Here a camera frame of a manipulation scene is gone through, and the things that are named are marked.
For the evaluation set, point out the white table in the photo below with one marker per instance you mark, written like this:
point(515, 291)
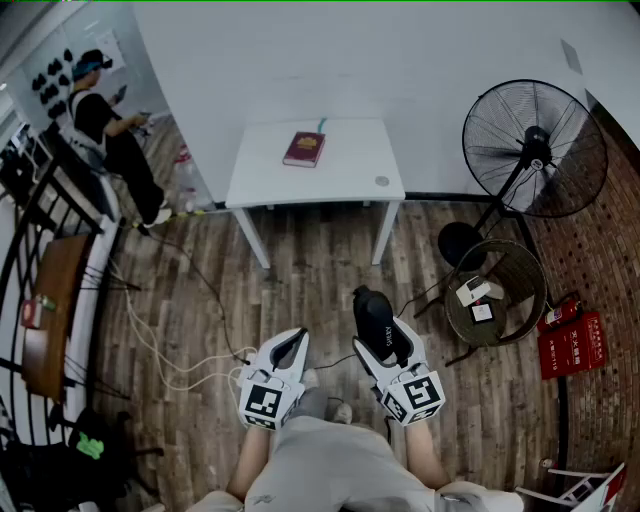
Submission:
point(345, 165)

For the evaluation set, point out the group of black wall items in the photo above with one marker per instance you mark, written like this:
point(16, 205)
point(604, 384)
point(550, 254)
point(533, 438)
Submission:
point(50, 92)

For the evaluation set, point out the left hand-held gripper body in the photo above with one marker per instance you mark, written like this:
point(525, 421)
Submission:
point(260, 400)

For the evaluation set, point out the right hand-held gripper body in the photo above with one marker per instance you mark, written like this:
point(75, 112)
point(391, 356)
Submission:
point(417, 392)

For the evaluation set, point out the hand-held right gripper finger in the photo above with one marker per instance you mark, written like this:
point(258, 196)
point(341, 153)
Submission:
point(417, 352)
point(367, 361)

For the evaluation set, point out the teal tape strip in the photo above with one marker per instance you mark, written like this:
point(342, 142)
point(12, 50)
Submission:
point(321, 126)

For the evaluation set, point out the person's white shoe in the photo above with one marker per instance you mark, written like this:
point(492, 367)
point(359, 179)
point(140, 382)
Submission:
point(311, 378)
point(343, 412)

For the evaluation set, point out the white box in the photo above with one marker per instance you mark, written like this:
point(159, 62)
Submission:
point(472, 291)

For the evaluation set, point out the dark red book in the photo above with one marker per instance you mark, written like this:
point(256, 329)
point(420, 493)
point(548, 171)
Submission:
point(303, 149)

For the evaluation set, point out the black standing fan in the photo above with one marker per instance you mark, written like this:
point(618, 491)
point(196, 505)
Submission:
point(535, 145)

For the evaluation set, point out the person's right forearm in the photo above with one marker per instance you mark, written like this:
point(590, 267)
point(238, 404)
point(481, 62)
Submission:
point(425, 455)

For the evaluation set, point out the black glasses case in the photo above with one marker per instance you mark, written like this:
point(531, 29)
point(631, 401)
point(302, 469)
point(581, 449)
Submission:
point(375, 315)

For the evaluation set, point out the grey wall plate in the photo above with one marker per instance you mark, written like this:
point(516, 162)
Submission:
point(571, 56)

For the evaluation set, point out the person's left forearm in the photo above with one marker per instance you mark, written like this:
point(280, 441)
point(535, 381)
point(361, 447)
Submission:
point(252, 460)

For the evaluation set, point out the person's white shirt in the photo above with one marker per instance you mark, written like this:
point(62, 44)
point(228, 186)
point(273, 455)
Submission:
point(340, 465)

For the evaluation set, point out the red fire extinguisher box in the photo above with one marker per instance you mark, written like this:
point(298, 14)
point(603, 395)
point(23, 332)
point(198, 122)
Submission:
point(572, 350)

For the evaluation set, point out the green crumpled item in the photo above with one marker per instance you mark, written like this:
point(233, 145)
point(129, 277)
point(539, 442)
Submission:
point(90, 446)

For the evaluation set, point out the small red box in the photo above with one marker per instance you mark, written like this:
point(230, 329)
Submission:
point(31, 314)

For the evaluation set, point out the red fire extinguisher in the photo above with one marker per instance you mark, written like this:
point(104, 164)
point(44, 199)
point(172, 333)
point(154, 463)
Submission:
point(557, 316)

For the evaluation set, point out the small black white device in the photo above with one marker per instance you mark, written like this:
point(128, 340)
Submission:
point(481, 314)

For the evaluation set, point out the white red folding stand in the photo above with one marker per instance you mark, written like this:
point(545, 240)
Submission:
point(580, 487)

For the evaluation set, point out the black metal railing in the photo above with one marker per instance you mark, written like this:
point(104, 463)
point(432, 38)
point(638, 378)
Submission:
point(50, 187)

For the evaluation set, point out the person's grey trousers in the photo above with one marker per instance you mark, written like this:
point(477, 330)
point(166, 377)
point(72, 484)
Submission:
point(310, 402)

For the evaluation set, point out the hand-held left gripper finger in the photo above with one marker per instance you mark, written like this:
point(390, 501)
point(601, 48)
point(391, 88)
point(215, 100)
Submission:
point(303, 357)
point(267, 352)

